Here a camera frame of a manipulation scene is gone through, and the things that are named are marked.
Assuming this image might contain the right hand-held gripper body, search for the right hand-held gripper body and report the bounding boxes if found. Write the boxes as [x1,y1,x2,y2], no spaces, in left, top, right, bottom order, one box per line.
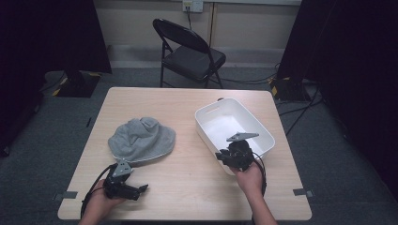
[226,132,260,173]

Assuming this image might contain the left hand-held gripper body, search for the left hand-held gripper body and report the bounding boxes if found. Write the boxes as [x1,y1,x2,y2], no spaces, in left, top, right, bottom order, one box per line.
[102,158,139,201]

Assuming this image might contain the white plastic bin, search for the white plastic bin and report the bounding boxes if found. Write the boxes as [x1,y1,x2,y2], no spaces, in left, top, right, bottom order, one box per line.
[194,97,276,176]

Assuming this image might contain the grey pants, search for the grey pants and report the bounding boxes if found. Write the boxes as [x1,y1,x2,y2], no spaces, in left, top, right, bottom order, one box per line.
[107,116,176,165]

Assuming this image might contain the person's left hand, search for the person's left hand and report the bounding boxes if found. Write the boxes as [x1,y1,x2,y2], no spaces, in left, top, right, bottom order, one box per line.
[84,180,127,220]

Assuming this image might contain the person's right hand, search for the person's right hand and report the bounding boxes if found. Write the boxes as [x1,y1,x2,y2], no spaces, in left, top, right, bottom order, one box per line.
[229,162,265,199]

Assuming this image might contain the grey tape mark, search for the grey tape mark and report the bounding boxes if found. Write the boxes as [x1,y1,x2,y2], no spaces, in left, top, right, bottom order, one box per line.
[53,190,79,202]

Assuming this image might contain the black stand base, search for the black stand base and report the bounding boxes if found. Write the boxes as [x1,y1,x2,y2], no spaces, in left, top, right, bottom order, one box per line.
[269,76,311,102]
[55,70,101,98]

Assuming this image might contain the black folding chair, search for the black folding chair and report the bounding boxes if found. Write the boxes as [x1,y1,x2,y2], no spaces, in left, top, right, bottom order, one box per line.
[152,18,227,89]

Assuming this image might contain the black curtain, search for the black curtain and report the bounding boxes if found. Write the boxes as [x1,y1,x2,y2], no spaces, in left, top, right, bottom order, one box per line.
[0,0,113,158]
[276,0,398,201]

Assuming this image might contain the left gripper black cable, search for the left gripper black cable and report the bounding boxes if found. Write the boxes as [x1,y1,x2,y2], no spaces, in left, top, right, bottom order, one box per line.
[80,163,116,219]

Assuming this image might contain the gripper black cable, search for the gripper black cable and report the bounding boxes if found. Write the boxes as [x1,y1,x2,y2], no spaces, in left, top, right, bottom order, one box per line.
[250,151,268,225]
[80,163,116,219]

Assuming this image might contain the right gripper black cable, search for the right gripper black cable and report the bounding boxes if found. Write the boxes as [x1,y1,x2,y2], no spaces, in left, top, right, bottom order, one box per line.
[250,151,268,225]

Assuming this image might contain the black floor cable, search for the black floor cable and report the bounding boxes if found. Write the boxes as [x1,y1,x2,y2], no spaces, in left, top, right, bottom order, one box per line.
[278,83,325,137]
[215,72,280,85]

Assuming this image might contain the beige wall conduit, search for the beige wall conduit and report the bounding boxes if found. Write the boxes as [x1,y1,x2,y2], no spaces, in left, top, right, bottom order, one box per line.
[207,2,218,48]

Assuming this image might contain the white wall socket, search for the white wall socket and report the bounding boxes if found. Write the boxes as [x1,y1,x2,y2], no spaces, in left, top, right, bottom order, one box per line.
[182,0,205,13]

